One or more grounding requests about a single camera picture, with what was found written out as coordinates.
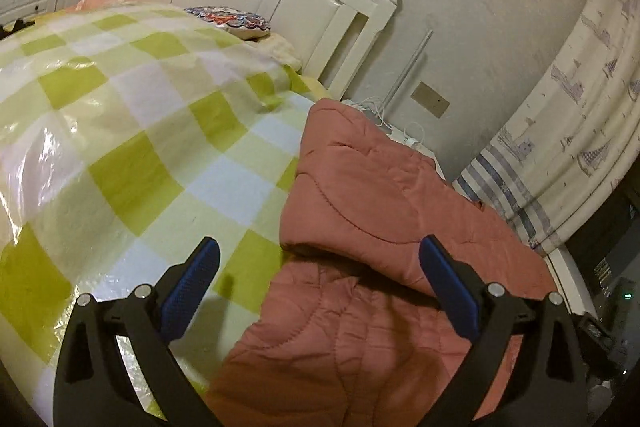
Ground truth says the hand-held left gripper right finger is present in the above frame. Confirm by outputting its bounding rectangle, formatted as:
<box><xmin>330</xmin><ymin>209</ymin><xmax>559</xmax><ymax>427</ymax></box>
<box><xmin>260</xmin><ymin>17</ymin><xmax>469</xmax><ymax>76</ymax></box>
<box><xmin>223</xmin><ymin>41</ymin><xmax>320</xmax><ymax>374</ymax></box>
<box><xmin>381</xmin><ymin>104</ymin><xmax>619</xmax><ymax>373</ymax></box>
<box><xmin>419</xmin><ymin>234</ymin><xmax>591</xmax><ymax>427</ymax></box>

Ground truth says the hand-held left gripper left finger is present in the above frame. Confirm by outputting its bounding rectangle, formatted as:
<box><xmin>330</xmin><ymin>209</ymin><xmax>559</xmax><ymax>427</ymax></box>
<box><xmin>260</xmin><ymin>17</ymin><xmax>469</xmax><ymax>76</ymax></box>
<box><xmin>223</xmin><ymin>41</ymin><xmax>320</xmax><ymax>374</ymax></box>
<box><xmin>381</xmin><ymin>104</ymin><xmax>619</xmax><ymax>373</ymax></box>
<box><xmin>52</xmin><ymin>236</ymin><xmax>223</xmax><ymax>427</ymax></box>

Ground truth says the pink quilted blanket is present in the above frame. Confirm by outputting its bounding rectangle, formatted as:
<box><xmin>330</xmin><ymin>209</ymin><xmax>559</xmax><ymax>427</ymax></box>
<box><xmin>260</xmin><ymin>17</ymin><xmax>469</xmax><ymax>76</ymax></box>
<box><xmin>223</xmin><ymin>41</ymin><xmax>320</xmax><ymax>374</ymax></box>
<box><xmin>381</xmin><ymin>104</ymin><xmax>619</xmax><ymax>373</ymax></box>
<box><xmin>202</xmin><ymin>98</ymin><xmax>561</xmax><ymax>427</ymax></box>

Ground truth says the green checked blanket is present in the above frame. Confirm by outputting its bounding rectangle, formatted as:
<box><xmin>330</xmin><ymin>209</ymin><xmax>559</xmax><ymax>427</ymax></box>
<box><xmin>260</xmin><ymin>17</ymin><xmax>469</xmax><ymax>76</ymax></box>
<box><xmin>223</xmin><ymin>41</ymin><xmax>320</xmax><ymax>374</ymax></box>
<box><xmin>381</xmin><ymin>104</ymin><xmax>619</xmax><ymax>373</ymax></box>
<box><xmin>0</xmin><ymin>2</ymin><xmax>341</xmax><ymax>423</ymax></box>

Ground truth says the thin white rod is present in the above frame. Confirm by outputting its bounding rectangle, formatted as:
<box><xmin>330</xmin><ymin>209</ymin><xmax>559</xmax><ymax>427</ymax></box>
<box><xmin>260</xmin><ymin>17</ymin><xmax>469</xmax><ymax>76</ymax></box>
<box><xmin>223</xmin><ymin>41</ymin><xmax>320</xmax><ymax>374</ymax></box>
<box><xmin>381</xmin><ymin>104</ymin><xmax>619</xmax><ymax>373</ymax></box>
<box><xmin>382</xmin><ymin>32</ymin><xmax>432</xmax><ymax>122</ymax></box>

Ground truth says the white printed curtain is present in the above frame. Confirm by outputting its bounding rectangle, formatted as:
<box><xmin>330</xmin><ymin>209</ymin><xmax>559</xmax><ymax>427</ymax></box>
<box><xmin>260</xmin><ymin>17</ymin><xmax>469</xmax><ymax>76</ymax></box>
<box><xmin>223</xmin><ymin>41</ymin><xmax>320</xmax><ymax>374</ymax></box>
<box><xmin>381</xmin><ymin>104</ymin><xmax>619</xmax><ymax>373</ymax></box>
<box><xmin>452</xmin><ymin>0</ymin><xmax>640</xmax><ymax>258</ymax></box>

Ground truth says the pale yellow pillow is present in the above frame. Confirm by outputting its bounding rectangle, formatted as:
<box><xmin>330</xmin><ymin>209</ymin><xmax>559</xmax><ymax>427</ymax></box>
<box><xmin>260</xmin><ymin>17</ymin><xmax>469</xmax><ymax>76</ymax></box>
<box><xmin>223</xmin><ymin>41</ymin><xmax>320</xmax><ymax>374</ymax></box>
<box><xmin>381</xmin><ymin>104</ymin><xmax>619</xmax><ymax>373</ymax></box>
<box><xmin>240</xmin><ymin>32</ymin><xmax>303</xmax><ymax>72</ymax></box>

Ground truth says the patterned round pillow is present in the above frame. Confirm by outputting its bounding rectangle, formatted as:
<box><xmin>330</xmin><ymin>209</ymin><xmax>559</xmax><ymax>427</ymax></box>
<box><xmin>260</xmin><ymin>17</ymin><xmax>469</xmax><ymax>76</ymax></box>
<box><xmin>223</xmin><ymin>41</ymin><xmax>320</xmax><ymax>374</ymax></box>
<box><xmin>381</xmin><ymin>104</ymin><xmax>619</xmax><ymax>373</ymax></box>
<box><xmin>184</xmin><ymin>6</ymin><xmax>273</xmax><ymax>40</ymax></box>

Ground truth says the white charging cable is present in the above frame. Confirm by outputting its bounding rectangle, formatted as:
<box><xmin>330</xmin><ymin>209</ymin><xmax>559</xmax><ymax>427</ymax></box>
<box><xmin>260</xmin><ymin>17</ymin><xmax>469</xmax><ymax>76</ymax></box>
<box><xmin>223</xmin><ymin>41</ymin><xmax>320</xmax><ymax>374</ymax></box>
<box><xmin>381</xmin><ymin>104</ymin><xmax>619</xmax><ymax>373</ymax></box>
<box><xmin>350</xmin><ymin>97</ymin><xmax>426</xmax><ymax>148</ymax></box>

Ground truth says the beige wall socket plate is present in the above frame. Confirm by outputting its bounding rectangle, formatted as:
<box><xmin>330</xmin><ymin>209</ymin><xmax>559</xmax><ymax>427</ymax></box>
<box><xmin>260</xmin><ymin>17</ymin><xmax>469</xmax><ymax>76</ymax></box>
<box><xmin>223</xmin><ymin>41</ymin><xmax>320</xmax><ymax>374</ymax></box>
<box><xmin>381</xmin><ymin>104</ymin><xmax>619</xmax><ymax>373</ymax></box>
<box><xmin>411</xmin><ymin>82</ymin><xmax>450</xmax><ymax>118</ymax></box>

